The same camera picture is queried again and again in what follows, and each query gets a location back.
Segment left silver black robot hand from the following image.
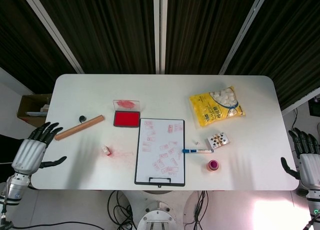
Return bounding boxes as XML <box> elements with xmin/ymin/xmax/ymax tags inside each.
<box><xmin>11</xmin><ymin>122</ymin><xmax>68</xmax><ymax>176</ymax></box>

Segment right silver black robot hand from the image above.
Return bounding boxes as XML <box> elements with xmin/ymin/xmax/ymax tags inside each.
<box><xmin>280</xmin><ymin>127</ymin><xmax>320</xmax><ymax>191</ymax></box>

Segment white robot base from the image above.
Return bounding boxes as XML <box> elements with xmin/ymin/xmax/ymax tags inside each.
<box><xmin>117</xmin><ymin>190</ymin><xmax>208</xmax><ymax>230</ymax></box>

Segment white items in box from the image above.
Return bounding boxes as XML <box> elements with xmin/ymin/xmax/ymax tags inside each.
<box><xmin>26</xmin><ymin>104</ymin><xmax>50</xmax><ymax>117</ymax></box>

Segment brown cardboard box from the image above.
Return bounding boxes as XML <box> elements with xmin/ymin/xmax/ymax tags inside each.
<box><xmin>16</xmin><ymin>93</ymin><xmax>53</xmax><ymax>131</ymax></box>

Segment wooden rolling pin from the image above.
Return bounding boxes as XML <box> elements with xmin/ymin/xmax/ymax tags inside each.
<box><xmin>54</xmin><ymin>114</ymin><xmax>105</xmax><ymax>141</ymax></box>

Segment dark monitor device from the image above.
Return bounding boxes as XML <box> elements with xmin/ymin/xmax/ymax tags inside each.
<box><xmin>307</xmin><ymin>96</ymin><xmax>320</xmax><ymax>117</ymax></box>

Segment banded playing card deck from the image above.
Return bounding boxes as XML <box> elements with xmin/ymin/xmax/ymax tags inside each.
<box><xmin>205</xmin><ymin>132</ymin><xmax>230</xmax><ymax>149</ymax></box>

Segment blue white marker pen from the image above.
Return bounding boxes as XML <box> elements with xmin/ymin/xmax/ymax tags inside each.
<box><xmin>181</xmin><ymin>148</ymin><xmax>215</xmax><ymax>154</ymax></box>

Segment yellow bag of white balls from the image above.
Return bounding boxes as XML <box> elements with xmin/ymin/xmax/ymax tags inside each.
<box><xmin>188</xmin><ymin>85</ymin><xmax>246</xmax><ymax>128</ymax></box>

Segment white paper with red stamps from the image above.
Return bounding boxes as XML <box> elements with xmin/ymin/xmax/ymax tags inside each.
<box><xmin>136</xmin><ymin>120</ymin><xmax>185</xmax><ymax>185</ymax></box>

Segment black clipboard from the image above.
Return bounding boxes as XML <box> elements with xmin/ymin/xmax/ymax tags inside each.
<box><xmin>134</xmin><ymin>118</ymin><xmax>186</xmax><ymax>188</ymax></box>

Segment dark pleated curtain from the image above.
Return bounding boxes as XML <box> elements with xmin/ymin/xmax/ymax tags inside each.
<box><xmin>0</xmin><ymin>0</ymin><xmax>320</xmax><ymax>111</ymax></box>

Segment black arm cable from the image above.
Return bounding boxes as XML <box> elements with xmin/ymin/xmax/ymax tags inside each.
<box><xmin>0</xmin><ymin>187</ymin><xmax>111</xmax><ymax>230</ymax></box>

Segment black floor cable bundle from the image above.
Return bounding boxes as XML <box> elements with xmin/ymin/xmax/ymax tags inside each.
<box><xmin>192</xmin><ymin>190</ymin><xmax>210</xmax><ymax>230</ymax></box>
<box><xmin>107</xmin><ymin>190</ymin><xmax>138</xmax><ymax>230</ymax></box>

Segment white frame post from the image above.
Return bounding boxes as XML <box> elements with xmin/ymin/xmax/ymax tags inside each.
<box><xmin>152</xmin><ymin>0</ymin><xmax>169</xmax><ymax>75</ymax></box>
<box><xmin>218</xmin><ymin>0</ymin><xmax>271</xmax><ymax>76</ymax></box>
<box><xmin>19</xmin><ymin>0</ymin><xmax>85</xmax><ymax>73</ymax></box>

